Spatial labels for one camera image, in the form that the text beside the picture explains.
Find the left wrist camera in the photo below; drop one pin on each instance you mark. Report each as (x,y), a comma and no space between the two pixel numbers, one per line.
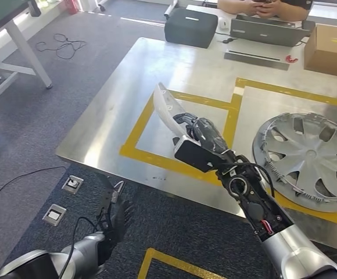
(108,196)

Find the grey metal bar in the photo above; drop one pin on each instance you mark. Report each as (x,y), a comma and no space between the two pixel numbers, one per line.
(255,61)

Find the large round metal part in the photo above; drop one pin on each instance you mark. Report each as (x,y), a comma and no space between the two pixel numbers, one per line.
(307,158)

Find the steel workbench table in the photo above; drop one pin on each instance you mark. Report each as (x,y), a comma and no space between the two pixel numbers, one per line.
(145,77)

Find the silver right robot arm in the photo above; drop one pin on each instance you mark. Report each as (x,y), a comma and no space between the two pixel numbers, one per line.
(273,223)

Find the white cylinder object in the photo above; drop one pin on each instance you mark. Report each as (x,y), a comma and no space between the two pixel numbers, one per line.
(171,9)

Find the yellow floor tape square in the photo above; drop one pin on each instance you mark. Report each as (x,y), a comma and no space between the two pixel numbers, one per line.
(168,262)

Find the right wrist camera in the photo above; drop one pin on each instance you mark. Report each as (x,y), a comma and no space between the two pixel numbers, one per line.
(197,156)

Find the red bin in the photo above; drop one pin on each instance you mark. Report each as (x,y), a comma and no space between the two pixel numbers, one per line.
(72,5)

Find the yellow tape outline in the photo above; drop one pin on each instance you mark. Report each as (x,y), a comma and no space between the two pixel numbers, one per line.
(230,119)

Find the black cylinder object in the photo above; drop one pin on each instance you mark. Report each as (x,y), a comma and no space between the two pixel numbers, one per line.
(35,7)

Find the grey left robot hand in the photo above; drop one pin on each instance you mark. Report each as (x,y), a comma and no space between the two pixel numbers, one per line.
(122,221)

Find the grey laptop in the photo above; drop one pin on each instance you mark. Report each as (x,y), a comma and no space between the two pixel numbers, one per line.
(267,34)

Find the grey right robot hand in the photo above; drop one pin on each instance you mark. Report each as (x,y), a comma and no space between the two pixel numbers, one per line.
(209,133)

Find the white plastic shell part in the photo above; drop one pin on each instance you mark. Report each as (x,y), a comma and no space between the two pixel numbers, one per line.
(167,106)

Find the white computer mouse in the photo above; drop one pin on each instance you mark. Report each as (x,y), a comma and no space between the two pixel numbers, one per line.
(224,24)

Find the white table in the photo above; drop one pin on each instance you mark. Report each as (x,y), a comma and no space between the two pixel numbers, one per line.
(20,42)

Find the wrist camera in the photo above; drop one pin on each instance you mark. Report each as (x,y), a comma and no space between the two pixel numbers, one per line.
(108,196)
(197,156)

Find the brown cardboard box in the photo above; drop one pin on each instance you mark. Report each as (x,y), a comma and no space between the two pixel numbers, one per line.
(329,52)

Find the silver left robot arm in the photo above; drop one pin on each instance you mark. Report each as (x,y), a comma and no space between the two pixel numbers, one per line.
(84,250)

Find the metal floor socket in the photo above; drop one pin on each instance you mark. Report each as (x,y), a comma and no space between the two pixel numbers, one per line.
(72,185)
(54,215)

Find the black soft case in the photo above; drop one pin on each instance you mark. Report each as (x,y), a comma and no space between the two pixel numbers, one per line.
(190,29)

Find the small red clip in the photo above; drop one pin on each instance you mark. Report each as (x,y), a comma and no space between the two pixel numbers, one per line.
(291,59)

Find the person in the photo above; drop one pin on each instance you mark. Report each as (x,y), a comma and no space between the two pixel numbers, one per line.
(290,11)

